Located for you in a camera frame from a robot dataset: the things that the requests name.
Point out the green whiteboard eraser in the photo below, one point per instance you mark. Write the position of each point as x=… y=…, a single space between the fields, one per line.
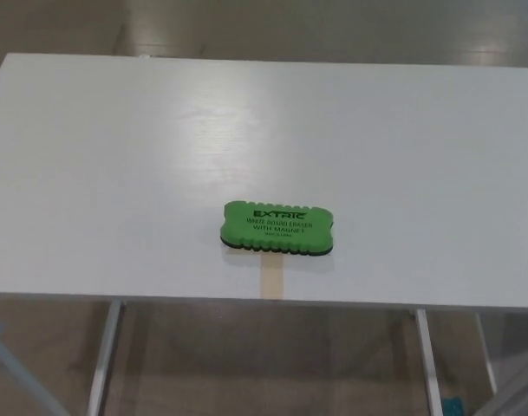
x=276 y=227

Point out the long beige masking tape strip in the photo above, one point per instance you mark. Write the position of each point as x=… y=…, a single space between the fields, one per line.
x=271 y=277

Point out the white metal table leg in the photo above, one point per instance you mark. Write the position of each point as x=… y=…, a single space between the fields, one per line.
x=429 y=364
x=486 y=355
x=107 y=359

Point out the teal object on floor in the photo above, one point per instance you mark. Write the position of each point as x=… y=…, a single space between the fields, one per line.
x=452 y=406

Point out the grey metal frame bar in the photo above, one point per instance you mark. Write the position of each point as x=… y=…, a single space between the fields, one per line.
x=515 y=396
x=16 y=368

